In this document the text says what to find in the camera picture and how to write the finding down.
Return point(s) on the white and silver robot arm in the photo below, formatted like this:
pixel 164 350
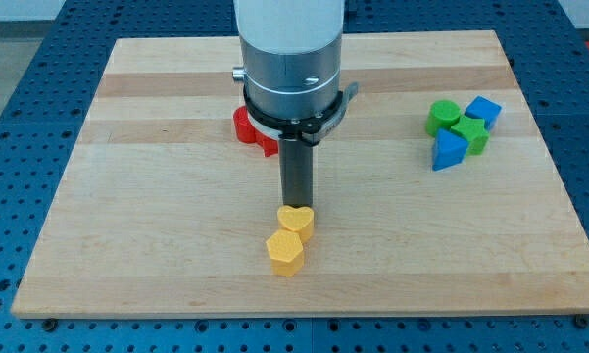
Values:
pixel 291 51

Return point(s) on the red star block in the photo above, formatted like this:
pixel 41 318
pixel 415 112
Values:
pixel 269 146

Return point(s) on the red circle block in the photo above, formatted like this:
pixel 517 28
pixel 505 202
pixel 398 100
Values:
pixel 245 132

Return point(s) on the green circle block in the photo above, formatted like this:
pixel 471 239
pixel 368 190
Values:
pixel 442 114

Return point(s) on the green star block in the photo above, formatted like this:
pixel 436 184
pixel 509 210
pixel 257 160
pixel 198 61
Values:
pixel 472 130

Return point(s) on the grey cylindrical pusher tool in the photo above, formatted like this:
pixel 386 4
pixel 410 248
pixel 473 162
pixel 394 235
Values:
pixel 296 173

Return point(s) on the yellow heart block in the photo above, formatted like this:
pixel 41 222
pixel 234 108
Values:
pixel 300 220

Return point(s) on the yellow hexagon block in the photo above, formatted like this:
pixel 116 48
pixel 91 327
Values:
pixel 286 252

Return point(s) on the wooden board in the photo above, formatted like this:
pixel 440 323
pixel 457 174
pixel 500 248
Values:
pixel 162 213

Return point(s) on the blue triangle block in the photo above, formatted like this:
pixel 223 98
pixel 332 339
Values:
pixel 448 150

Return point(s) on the blue cube block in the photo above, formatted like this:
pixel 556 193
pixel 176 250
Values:
pixel 485 109

